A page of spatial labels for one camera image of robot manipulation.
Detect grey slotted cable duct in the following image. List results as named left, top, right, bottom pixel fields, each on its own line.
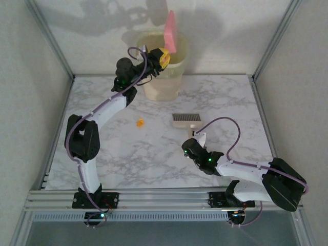
left=33, top=211, right=229, bottom=222

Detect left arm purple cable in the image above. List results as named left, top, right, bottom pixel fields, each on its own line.
left=64, top=47, right=154, bottom=229

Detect aluminium frame post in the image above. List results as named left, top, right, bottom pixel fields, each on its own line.
left=252, top=0, right=303, bottom=80
left=24, top=0, right=75, bottom=80

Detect pink plastic dustpan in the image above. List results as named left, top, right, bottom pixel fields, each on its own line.
left=162, top=10, right=179, bottom=65

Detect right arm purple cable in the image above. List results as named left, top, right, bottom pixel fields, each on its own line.
left=193, top=117, right=308, bottom=228

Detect cream hand brush grey bristles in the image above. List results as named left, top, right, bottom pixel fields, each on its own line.
left=172, top=113, right=203, bottom=139

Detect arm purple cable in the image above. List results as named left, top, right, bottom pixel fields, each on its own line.
left=64, top=47, right=154, bottom=229
left=193, top=117, right=308, bottom=228

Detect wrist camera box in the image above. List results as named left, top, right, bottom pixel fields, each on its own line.
left=137, top=45, right=152, bottom=61
left=193, top=132, right=208, bottom=149

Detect aluminium lower frame bar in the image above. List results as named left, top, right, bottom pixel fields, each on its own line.
left=291, top=209, right=316, bottom=246
left=10, top=211, right=35, bottom=246

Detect controller board with light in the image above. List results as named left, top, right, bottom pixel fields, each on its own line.
left=84, top=212, right=111, bottom=229
left=229, top=210, right=247, bottom=228

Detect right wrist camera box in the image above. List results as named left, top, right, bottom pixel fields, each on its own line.
left=193, top=132, right=208, bottom=149

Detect cream plastic waste bin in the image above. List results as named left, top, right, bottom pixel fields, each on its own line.
left=135, top=30, right=190, bottom=101

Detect aluminium table edge rail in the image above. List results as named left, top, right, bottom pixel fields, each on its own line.
left=73, top=74, right=254, bottom=78

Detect aluminium side rail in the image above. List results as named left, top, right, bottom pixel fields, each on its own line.
left=249, top=75, right=286, bottom=187
left=38, top=76, right=75, bottom=191

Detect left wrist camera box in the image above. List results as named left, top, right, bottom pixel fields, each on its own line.
left=137, top=45, right=152, bottom=61

